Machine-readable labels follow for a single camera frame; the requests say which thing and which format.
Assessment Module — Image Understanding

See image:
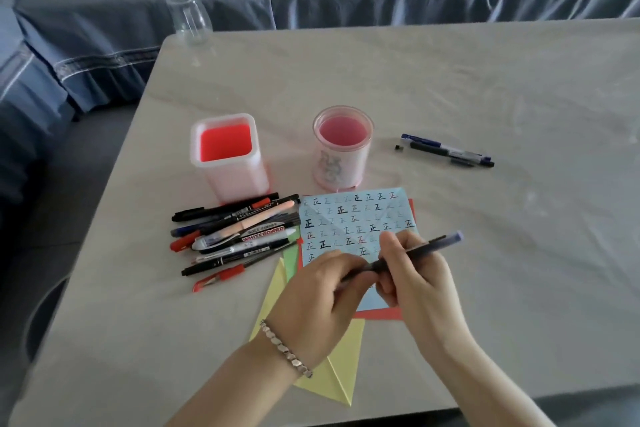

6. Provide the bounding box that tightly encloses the red gel pen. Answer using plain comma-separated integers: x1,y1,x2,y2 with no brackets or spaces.
192,239,304,294

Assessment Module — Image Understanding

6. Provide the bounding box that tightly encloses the yellow paper sheet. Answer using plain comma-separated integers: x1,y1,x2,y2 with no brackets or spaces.
249,256,366,408

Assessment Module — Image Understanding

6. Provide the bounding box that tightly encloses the black grey barrel pen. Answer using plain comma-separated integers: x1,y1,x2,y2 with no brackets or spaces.
409,141,496,169

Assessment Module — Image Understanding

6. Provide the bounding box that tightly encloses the peach pink pen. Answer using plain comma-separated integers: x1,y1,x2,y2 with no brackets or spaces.
192,199,297,250

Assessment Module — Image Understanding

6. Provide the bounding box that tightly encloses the navy pen with lavender end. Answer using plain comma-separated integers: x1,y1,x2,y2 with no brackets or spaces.
339,231,465,288

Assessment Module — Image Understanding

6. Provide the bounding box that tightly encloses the person's left hand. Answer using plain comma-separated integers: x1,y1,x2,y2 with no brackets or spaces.
266,250,381,372

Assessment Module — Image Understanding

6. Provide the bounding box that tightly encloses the silver link bracelet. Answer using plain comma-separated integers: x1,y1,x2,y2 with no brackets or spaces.
259,319,315,380

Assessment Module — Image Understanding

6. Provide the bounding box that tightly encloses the red paper sheet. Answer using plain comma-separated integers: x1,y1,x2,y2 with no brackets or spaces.
295,199,418,322

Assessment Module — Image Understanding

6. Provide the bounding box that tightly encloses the white pen with blue cap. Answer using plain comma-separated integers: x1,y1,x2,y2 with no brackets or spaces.
401,133,493,165

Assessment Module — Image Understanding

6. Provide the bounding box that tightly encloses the square white red pen holder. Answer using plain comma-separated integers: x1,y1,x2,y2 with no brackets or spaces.
189,113,271,205

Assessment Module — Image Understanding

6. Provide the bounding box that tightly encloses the round pink pen holder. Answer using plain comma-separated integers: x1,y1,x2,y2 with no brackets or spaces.
312,105,375,192

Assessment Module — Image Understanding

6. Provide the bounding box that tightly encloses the thick black grey marker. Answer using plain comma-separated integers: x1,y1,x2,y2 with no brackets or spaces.
199,213,301,256

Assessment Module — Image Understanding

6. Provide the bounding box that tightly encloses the blue paper with writing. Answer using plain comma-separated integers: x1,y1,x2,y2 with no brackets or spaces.
298,187,418,312

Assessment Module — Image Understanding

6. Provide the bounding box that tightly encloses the thin black pen with clip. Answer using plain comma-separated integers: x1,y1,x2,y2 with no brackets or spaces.
235,193,301,220

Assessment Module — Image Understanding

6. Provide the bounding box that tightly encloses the white pen with black label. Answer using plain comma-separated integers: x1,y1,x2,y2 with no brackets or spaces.
192,236,286,265

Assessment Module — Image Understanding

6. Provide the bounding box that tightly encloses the blue covered sofa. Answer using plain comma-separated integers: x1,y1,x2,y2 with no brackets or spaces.
0,0,640,222

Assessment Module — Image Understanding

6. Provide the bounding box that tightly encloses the person's right hand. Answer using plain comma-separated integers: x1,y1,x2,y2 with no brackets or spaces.
375,230,477,368

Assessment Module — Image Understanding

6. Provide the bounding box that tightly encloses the green paper sheet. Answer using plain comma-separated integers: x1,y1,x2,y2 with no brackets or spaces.
282,226,304,282

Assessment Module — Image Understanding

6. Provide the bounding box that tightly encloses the thin black fineliner pen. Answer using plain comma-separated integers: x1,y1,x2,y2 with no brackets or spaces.
181,239,291,277

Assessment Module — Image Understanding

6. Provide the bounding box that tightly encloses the black marker pen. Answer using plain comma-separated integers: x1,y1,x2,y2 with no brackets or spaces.
171,207,206,223

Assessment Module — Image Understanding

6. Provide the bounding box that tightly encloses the clear glass jar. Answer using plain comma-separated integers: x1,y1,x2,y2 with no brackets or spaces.
165,0,214,47

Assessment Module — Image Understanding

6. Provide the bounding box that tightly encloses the black brush pen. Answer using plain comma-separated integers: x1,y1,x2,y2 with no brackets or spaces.
199,192,280,218

